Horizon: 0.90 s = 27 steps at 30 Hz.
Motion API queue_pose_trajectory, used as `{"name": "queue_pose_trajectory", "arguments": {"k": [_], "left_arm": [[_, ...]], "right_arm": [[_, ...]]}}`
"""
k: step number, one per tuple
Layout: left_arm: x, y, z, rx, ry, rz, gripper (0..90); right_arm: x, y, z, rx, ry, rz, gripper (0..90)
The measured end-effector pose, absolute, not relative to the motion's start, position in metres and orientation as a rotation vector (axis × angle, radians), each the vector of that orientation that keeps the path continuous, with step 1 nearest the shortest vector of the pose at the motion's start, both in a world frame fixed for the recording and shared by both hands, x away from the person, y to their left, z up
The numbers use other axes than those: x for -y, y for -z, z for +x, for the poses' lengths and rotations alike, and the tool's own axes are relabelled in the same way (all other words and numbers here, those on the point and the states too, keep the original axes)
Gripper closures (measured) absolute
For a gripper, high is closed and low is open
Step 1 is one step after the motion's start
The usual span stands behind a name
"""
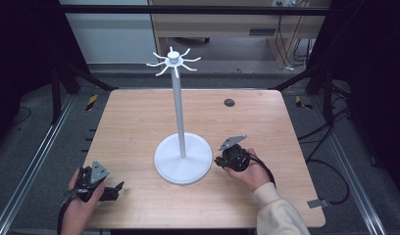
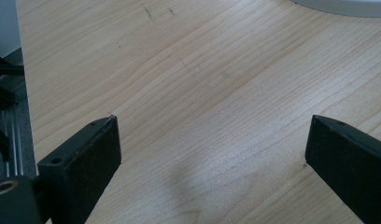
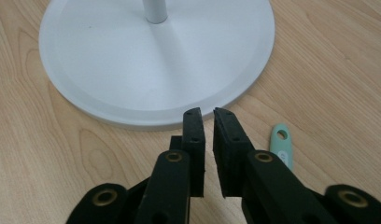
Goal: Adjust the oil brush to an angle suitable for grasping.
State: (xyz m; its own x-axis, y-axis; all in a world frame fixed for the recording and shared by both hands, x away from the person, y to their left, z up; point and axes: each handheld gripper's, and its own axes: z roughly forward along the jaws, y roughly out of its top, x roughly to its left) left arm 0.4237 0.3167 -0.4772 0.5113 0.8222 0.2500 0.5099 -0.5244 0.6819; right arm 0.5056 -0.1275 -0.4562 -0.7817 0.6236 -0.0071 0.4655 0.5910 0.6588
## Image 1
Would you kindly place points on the white hook stand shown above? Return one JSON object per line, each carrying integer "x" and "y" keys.
{"x": 180, "y": 114}

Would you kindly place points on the person's right hand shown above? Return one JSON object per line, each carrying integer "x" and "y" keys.
{"x": 253, "y": 174}

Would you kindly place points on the yellow black floor tape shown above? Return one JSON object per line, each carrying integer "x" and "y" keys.
{"x": 301, "y": 103}
{"x": 91, "y": 102}

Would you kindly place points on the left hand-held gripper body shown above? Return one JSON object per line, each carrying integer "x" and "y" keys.
{"x": 97, "y": 172}

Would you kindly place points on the black metal stand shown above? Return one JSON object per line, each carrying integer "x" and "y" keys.
{"x": 56, "y": 94}
{"x": 327, "y": 94}

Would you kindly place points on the grey metal bracket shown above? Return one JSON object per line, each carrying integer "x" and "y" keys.
{"x": 318, "y": 203}

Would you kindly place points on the white cabinet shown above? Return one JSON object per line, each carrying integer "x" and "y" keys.
{"x": 113, "y": 39}

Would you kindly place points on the person's left hand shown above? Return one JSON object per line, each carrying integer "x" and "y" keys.
{"x": 78, "y": 207}

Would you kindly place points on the black horizontal bar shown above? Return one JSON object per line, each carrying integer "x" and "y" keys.
{"x": 188, "y": 9}

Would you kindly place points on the dark round table grommet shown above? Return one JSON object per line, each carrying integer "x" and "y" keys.
{"x": 229, "y": 102}

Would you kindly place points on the aluminium floor rail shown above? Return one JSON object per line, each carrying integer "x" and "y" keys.
{"x": 348, "y": 169}
{"x": 34, "y": 163}

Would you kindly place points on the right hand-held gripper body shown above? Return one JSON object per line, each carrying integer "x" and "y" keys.
{"x": 235, "y": 158}

